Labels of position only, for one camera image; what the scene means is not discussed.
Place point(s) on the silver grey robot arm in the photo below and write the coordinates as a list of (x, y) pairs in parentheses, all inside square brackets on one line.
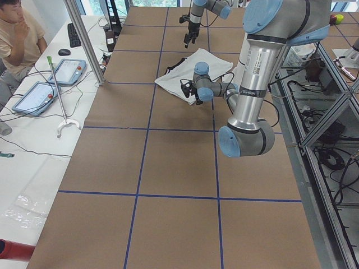
[(269, 25), (195, 13)]

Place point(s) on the clear plastic bag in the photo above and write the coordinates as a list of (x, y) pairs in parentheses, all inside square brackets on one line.
[(27, 212)]

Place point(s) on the seated man beige shirt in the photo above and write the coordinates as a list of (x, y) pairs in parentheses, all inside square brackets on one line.
[(22, 44)]

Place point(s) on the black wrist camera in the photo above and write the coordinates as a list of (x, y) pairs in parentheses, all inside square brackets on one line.
[(184, 18), (186, 87)]

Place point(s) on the black computer mouse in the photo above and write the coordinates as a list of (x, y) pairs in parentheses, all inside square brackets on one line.
[(64, 52)]

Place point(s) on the black computer keyboard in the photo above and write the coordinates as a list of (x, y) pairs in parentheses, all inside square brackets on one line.
[(74, 39)]

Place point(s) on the metal rod white claw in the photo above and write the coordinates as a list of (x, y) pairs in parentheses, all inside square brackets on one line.
[(66, 121)]

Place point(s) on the aluminium side frame rack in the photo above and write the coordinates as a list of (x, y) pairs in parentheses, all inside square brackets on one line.
[(316, 88)]

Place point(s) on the near blue teach pendant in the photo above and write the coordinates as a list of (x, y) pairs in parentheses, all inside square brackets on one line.
[(37, 99)]

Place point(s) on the aluminium frame post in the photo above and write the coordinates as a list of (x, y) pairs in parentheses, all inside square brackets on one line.
[(76, 19)]

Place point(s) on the red cylinder object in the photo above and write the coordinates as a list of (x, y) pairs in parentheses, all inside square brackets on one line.
[(16, 251)]

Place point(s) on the far blue teach pendant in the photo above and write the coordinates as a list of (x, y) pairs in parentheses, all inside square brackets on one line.
[(68, 71)]

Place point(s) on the blue teach pendant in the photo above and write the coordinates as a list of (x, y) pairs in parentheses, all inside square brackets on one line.
[(68, 71), (37, 99)]

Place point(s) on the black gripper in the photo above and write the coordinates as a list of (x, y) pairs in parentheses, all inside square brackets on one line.
[(198, 98), (193, 28)]

